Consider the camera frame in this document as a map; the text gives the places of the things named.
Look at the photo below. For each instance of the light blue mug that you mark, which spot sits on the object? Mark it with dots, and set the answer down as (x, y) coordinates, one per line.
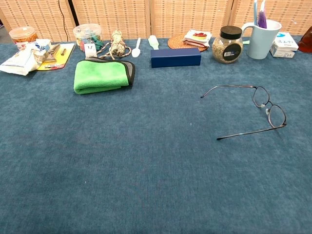
(260, 44)

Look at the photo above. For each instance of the white crumpled snack bag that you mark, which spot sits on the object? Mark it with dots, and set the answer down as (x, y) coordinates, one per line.
(17, 62)

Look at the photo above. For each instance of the yellow blister pack tool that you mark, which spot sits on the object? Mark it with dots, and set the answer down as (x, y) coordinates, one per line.
(66, 52)

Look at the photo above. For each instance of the round woven rattan coaster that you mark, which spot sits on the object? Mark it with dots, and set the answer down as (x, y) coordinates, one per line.
(175, 42)

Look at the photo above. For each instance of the white plastic spoon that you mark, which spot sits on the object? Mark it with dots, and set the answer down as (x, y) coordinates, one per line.
(135, 52)

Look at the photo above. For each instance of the green microfibre cloth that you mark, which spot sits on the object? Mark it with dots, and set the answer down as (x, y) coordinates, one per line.
(97, 75)

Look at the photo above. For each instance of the orange snack jar clear lid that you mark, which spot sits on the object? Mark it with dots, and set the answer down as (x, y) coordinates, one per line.
(23, 36)

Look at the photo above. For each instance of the woven bamboo folding screen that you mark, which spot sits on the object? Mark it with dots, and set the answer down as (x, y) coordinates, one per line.
(122, 17)

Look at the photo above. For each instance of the white blue milk carton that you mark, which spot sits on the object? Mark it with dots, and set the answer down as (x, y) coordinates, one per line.
(284, 45)

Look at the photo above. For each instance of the blue toothbrush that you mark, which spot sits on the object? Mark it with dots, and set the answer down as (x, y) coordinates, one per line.
(255, 12)

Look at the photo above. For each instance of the glass jar black lid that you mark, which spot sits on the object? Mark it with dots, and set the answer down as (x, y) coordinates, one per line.
(226, 48)

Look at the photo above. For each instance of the black stand pole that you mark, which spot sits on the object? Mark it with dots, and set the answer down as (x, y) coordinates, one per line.
(71, 9)

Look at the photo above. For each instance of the white snack packet red cake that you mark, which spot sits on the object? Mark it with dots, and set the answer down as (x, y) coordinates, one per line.
(197, 40)

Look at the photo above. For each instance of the purple toothbrush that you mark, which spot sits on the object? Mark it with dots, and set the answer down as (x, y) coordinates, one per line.
(262, 19)

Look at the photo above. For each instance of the light green brush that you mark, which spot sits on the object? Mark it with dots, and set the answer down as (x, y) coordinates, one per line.
(153, 42)

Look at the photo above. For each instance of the blue white small packet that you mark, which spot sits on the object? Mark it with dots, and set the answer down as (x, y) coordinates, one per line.
(41, 46)

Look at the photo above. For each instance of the dark blue rectangular case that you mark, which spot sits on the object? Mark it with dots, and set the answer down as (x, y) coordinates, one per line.
(175, 58)

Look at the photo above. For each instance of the clear jar of coloured clips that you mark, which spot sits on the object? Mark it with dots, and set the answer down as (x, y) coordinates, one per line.
(85, 36)

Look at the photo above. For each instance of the wire-frame eyeglasses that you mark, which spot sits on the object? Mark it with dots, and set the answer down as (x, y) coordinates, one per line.
(277, 115)

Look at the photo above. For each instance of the blue table cloth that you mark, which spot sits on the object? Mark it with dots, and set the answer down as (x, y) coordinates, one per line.
(122, 158)

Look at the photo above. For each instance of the white charger plug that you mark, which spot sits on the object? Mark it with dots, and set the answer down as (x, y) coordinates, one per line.
(90, 50)

